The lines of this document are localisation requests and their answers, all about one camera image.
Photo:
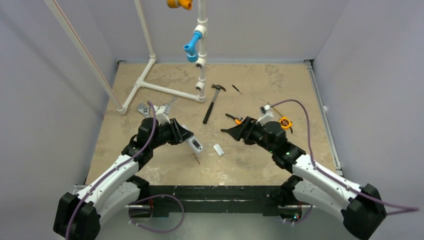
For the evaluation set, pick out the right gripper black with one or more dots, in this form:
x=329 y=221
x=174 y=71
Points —
x=245 y=129

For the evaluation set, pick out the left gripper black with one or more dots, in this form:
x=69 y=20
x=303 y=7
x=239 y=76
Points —
x=178 y=134

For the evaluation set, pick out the silver battery cover plate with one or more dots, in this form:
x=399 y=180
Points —
x=218 y=150

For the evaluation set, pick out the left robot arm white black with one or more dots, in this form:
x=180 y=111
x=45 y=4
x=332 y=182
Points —
x=80 y=216

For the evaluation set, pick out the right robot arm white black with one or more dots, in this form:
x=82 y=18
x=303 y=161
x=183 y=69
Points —
x=358 y=207

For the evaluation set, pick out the small silver wrench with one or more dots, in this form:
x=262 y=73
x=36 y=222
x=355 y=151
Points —
x=172 y=100

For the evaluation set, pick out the orange tape measure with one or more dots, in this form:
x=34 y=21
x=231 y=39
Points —
x=284 y=121

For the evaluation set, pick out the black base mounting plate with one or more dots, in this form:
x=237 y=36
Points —
x=268 y=200

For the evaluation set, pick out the blue pipe fitting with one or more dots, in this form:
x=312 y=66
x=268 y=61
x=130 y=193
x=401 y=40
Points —
x=190 y=47

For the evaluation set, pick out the orange pipe fitting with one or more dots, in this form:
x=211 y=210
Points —
x=185 y=4

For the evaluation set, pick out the orange handled pliers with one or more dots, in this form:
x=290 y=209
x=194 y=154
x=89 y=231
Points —
x=237 y=119

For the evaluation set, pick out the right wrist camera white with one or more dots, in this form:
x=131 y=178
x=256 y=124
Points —
x=266 y=114

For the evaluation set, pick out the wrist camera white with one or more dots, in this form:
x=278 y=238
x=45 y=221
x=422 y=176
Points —
x=266 y=114
x=162 y=113

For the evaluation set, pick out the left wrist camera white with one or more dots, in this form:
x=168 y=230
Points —
x=162 y=113

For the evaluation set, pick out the aluminium rail frame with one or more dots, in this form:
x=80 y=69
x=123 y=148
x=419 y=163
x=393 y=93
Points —
x=290 y=86

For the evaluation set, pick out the adjustable wrench red handle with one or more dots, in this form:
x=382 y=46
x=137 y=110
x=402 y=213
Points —
x=144 y=109

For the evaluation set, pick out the black handled hammer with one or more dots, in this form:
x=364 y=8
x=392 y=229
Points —
x=217 y=88

